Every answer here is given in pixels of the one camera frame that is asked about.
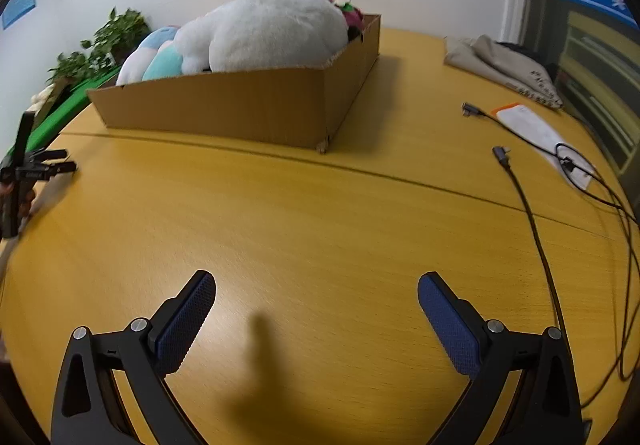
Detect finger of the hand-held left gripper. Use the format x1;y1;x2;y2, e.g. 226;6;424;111
30;149;69;164
36;161;79;180

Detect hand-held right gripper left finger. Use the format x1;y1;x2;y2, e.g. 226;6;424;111
50;269;217;445

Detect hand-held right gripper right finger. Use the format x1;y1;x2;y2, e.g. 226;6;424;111
417;271;586;445

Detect brown cardboard box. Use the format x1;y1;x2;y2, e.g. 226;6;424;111
87;14;382;156

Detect green board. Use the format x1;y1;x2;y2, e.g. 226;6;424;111
22;68;118;151

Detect green potted plant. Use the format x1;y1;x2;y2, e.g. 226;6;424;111
81;8;152;67
48;51;101;85

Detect light blue plush toy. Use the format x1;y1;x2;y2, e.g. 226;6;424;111
116;25;181;86

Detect white pouch with orange edge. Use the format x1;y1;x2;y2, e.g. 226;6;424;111
490;102;599;191

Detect large white plush toy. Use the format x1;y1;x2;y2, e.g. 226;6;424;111
172;0;351;76

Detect beige cloth bag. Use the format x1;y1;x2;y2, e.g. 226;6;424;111
443;34;567;112

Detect bright pink plush toy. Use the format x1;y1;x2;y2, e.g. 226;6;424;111
317;0;366;44

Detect thin black cable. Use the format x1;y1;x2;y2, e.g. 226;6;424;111
553;141;640;408

